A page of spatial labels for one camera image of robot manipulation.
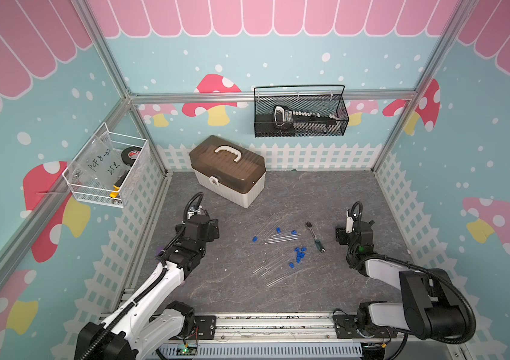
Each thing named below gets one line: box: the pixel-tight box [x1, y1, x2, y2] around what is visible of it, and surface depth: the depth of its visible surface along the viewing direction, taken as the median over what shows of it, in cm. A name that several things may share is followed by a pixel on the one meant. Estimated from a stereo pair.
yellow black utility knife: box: [109, 169, 130, 198], surface depth 65 cm
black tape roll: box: [120, 146, 142, 167], surface depth 81 cm
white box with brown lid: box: [189, 135, 267, 209], surface depth 101 cm
